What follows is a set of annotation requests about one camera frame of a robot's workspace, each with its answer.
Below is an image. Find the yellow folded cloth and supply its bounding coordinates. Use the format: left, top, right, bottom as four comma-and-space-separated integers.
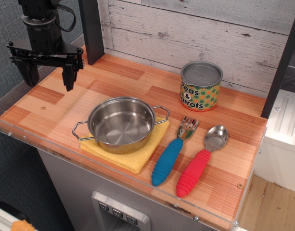
80, 121, 169, 174

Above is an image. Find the silver ice dispenser panel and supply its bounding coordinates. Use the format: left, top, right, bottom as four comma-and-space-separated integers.
91, 191, 151, 231

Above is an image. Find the red handled metal spoon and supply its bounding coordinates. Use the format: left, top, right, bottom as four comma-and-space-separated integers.
176, 125, 228, 198

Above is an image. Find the orange object bottom left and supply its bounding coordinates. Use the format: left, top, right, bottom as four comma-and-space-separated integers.
11, 220, 36, 231

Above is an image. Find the dark left shelf post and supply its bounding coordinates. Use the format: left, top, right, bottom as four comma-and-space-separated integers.
78, 0, 105, 65

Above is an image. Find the white toy sink unit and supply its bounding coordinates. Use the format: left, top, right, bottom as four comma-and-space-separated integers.
254, 90, 295, 191

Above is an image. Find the stainless steel pot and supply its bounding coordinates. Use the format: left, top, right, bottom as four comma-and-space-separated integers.
72, 96, 170, 154

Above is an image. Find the peas and carrots can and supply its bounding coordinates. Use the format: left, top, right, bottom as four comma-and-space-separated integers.
180, 61, 223, 112

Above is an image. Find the grey toy fridge cabinet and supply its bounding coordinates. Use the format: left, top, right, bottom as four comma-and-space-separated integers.
38, 150, 213, 231

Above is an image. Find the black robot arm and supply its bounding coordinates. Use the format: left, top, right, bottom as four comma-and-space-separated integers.
6, 0, 84, 91

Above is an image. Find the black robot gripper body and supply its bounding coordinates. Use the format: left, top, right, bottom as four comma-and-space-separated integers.
6, 27, 84, 70

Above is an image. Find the blue handled metal fork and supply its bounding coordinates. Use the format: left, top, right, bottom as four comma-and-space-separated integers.
151, 116, 199, 186

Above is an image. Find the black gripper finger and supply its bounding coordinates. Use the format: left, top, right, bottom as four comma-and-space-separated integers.
62, 64, 77, 91
16, 60, 39, 87

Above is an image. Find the dark right shelf post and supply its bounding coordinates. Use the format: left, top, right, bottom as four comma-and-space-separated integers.
261, 19, 295, 119

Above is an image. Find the dark shelf post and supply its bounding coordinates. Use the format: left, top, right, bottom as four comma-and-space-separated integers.
261, 19, 295, 119
78, 0, 105, 65

